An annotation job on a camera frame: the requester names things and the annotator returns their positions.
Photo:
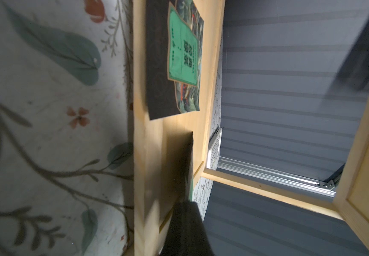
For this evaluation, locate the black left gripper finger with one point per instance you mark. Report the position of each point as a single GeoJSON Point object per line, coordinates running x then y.
{"type": "Point", "coordinates": [186, 234]}

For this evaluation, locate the green tea bag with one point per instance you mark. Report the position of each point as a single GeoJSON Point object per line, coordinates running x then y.
{"type": "Point", "coordinates": [188, 169]}
{"type": "Point", "coordinates": [174, 41]}

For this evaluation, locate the light wooden two-tier shelf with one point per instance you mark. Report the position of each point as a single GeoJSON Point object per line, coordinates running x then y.
{"type": "Point", "coordinates": [288, 82]}

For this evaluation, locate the white scientific calculator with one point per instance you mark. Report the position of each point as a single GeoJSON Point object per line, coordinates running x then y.
{"type": "Point", "coordinates": [214, 150]}

